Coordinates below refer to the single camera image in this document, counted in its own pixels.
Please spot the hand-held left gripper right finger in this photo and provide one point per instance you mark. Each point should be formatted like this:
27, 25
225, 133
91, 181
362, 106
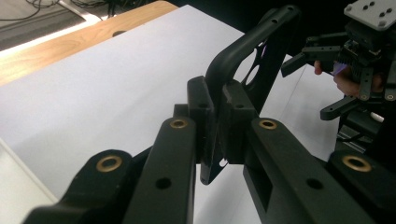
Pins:
280, 174

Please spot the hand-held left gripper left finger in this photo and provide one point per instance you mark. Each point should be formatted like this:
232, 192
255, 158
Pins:
168, 174

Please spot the white plastic storage bin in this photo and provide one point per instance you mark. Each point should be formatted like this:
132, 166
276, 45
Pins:
15, 193

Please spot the white power strip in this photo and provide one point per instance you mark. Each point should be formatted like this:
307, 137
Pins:
377, 117

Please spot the white table cover sheet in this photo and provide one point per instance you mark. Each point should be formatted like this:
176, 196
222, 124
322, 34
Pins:
109, 93

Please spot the aluminium floor rail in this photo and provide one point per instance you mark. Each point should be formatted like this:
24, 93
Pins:
353, 139

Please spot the white metal desk frame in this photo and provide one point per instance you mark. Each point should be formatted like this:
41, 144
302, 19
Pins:
77, 11

